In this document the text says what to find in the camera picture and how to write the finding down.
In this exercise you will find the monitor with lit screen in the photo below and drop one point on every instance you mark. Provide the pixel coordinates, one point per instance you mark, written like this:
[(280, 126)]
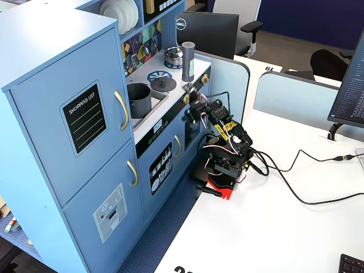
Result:
[(352, 94)]

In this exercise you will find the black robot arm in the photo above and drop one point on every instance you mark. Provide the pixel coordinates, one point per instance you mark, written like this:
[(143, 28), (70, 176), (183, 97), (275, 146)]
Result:
[(241, 142)]

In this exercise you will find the black office chair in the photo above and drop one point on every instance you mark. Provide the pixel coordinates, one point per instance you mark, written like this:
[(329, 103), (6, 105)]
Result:
[(199, 7), (324, 62)]

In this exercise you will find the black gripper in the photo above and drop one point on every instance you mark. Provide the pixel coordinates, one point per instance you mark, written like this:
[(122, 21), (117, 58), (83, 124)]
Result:
[(194, 100)]

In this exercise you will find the gray laptop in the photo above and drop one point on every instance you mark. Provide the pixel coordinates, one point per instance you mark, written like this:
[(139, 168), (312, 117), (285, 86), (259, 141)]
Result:
[(360, 156)]

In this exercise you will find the shiny metal lidded pot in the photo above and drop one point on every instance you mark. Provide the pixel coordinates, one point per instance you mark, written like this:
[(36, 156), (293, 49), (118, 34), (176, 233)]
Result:
[(173, 57)]

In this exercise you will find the light blue desk divider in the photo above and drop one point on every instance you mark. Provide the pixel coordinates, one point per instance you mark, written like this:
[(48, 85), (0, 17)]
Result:
[(284, 96), (236, 85)]

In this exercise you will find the black Dell monitor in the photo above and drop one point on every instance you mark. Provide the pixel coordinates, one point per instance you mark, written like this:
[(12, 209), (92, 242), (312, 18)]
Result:
[(210, 34)]

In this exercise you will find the green white small box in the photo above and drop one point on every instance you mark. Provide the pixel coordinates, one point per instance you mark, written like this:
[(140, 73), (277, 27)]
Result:
[(10, 225)]

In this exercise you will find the black table clamp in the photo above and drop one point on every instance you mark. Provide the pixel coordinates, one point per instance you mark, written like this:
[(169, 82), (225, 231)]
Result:
[(209, 190)]

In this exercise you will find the black monitor stand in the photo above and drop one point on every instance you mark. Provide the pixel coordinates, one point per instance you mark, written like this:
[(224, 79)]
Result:
[(332, 132)]

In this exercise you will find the gray salt shaker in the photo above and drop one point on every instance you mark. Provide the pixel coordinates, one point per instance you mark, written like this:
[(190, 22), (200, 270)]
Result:
[(188, 61)]

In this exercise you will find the white office chair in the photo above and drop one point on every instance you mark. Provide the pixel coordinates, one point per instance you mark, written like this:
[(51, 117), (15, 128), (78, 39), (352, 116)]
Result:
[(244, 11)]

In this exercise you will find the dark blue partition panel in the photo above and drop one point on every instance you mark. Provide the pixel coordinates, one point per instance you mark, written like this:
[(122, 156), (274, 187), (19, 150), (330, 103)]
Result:
[(312, 17)]

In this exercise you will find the black keyboard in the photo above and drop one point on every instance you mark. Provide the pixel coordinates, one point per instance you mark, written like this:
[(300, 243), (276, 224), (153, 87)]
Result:
[(352, 264)]

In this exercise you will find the dark gray pot lid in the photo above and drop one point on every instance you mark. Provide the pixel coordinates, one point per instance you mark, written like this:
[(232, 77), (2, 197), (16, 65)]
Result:
[(163, 84)]

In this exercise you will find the dark gray toy pot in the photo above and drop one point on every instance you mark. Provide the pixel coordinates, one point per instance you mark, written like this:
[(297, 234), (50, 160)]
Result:
[(140, 106)]

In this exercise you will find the red robot base mount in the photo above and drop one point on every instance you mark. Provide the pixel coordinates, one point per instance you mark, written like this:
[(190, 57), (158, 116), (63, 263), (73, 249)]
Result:
[(224, 193)]

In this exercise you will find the blue toy kitchen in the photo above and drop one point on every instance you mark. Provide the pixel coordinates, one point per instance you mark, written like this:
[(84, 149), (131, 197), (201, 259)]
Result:
[(57, 113)]

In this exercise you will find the gold stove knob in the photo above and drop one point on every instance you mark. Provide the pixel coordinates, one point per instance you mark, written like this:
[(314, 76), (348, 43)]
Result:
[(205, 79), (186, 98)]

